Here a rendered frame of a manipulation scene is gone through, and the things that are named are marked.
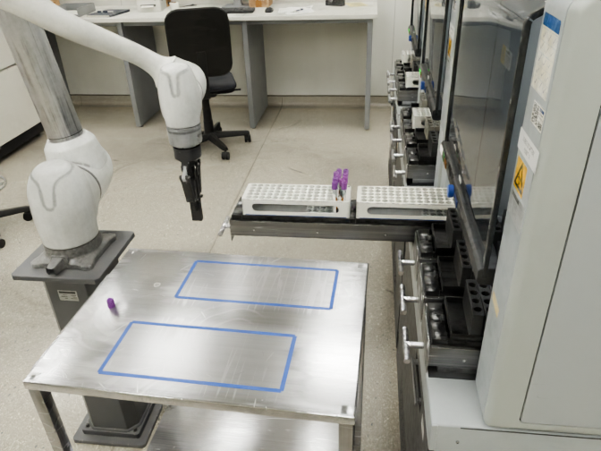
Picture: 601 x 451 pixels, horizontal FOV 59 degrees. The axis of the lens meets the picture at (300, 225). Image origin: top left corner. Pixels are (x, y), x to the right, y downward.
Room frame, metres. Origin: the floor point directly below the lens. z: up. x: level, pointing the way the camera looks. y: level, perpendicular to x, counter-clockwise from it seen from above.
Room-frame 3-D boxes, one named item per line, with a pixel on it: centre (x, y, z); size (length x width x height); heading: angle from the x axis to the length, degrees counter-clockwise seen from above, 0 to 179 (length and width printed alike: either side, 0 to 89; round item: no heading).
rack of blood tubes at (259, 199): (1.32, 0.01, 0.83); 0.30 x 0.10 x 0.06; 82
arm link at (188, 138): (1.36, 0.30, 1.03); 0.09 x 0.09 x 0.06
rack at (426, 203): (1.27, -0.31, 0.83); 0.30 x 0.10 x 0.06; 82
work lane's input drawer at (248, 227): (1.30, -0.13, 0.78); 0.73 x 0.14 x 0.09; 82
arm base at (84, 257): (1.29, 0.66, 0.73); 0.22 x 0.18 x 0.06; 172
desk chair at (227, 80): (3.89, 0.66, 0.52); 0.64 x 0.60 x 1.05; 12
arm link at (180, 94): (1.38, 0.30, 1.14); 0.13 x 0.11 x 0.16; 2
